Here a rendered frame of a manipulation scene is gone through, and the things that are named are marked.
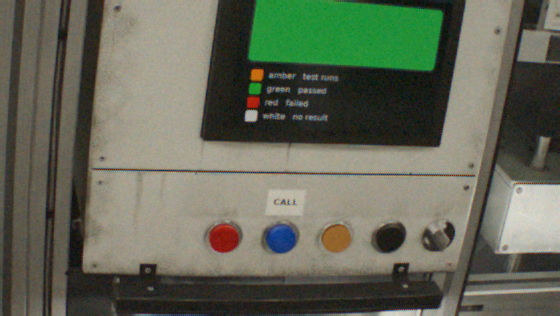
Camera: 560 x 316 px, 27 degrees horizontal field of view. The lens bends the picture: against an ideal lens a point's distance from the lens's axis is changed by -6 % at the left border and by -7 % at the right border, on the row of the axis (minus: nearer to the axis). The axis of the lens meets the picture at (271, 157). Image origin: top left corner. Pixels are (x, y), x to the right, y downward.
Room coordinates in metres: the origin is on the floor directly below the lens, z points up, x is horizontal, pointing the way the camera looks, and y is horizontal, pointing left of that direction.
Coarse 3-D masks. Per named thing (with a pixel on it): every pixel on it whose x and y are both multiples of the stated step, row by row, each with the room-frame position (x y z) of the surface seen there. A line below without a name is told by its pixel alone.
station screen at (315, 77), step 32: (256, 0) 1.08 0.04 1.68; (320, 0) 1.10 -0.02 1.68; (352, 0) 1.11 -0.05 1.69; (384, 0) 1.12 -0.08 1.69; (416, 0) 1.13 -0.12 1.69; (448, 0) 1.14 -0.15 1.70; (448, 32) 1.14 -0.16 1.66; (256, 64) 1.08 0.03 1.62; (288, 64) 1.09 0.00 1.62; (320, 64) 1.10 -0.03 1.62; (352, 64) 1.11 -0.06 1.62; (256, 96) 1.09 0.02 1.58; (288, 96) 1.09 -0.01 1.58; (320, 96) 1.10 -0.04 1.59; (352, 96) 1.11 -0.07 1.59; (384, 96) 1.12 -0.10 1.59; (416, 96) 1.13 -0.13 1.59; (256, 128) 1.09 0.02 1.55; (288, 128) 1.10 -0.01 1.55; (320, 128) 1.11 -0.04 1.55; (352, 128) 1.12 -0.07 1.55; (384, 128) 1.13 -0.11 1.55; (416, 128) 1.14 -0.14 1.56
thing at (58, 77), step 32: (64, 0) 1.06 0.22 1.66; (64, 32) 1.06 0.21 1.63; (64, 64) 1.07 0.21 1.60; (64, 96) 1.06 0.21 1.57; (64, 128) 1.06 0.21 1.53; (32, 160) 1.06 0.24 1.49; (64, 160) 1.06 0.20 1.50; (32, 192) 1.06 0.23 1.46; (64, 192) 1.07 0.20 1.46; (32, 224) 1.06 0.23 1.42; (64, 224) 1.07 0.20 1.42; (32, 256) 1.06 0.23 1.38; (64, 256) 1.07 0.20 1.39; (32, 288) 1.06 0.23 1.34; (64, 288) 1.07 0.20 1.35
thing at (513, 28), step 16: (512, 16) 1.20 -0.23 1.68; (512, 32) 1.20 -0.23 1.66; (512, 48) 1.20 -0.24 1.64; (512, 64) 1.20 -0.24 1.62; (496, 96) 1.20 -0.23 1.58; (496, 112) 1.20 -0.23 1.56; (496, 128) 1.20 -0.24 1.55; (496, 144) 1.20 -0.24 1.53; (480, 176) 1.20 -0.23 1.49; (480, 192) 1.20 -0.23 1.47; (480, 208) 1.20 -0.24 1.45; (464, 240) 1.20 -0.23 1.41; (464, 256) 1.20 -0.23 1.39; (464, 272) 1.20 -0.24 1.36; (448, 304) 1.20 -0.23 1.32
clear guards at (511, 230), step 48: (528, 0) 1.20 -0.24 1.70; (528, 48) 1.21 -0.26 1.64; (528, 96) 1.21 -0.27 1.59; (528, 144) 1.21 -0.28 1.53; (528, 192) 1.22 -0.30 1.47; (480, 240) 1.20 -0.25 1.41; (528, 240) 1.22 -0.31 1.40; (96, 288) 1.08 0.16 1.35; (480, 288) 1.21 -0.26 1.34; (528, 288) 1.23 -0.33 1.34
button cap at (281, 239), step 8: (272, 232) 1.11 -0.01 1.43; (280, 232) 1.11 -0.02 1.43; (288, 232) 1.11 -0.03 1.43; (272, 240) 1.11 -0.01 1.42; (280, 240) 1.11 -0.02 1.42; (288, 240) 1.11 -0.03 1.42; (296, 240) 1.12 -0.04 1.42; (272, 248) 1.11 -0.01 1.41; (280, 248) 1.11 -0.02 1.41; (288, 248) 1.12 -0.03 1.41
